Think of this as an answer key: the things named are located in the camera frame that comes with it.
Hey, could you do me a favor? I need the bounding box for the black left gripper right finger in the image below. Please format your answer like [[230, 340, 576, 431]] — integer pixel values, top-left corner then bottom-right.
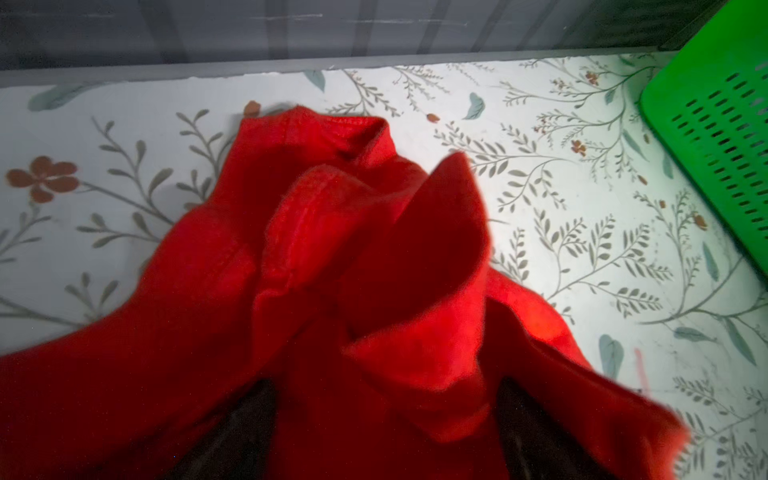
[[495, 377, 614, 480]]

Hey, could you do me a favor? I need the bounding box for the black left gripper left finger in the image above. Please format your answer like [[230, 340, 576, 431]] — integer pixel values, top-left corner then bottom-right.
[[166, 380, 277, 480]]

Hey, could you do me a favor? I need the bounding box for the red t-shirt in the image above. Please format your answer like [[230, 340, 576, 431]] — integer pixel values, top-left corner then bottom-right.
[[1, 106, 689, 479]]

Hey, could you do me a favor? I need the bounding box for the green plastic laundry basket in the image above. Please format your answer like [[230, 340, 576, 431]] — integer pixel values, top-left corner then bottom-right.
[[640, 0, 767, 271]]

